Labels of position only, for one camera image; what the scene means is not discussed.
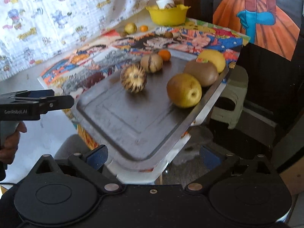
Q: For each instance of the wall poster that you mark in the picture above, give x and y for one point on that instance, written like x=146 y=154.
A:
x=273 y=30

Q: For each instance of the brown round fruit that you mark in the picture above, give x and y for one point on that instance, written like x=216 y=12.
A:
x=201 y=74

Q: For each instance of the small orange mandarin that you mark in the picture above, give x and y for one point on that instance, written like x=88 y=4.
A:
x=143 y=28
x=164 y=55

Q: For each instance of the green plastic stool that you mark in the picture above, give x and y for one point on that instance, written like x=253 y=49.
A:
x=234 y=99

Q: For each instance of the russet yellow pear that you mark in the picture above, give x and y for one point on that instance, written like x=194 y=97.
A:
x=184 y=90

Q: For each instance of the yellow lemon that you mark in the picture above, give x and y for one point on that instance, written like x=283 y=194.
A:
x=215 y=59

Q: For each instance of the white cup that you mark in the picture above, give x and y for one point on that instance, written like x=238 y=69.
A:
x=165 y=2

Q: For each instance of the person's left hand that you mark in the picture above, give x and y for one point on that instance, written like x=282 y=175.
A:
x=10 y=147

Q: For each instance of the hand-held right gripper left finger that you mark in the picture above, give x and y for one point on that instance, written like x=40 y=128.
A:
x=96 y=158

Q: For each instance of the small striped fruit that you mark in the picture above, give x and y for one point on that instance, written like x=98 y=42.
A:
x=170 y=6

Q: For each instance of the round striped melon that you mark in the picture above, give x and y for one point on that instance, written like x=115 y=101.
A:
x=133 y=78

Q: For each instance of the white cartoon printed blanket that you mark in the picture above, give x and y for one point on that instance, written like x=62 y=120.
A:
x=59 y=16

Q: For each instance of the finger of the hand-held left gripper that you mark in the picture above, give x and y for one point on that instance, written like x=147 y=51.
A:
x=40 y=93
x=60 y=102

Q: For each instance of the yellow plastic bowl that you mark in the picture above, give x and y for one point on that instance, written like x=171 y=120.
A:
x=167 y=16

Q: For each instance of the metal tray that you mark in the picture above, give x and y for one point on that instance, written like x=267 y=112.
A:
x=133 y=128

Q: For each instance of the striped pepino melon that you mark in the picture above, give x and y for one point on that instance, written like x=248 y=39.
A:
x=152 y=63

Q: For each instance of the comic printed tablecloth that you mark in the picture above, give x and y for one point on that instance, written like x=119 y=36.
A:
x=95 y=49

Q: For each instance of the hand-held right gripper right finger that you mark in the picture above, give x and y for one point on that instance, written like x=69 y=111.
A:
x=210 y=159

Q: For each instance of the black door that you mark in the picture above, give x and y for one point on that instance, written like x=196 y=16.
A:
x=261 y=80

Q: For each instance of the yellow-green pear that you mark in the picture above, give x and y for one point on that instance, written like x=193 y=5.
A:
x=130 y=28

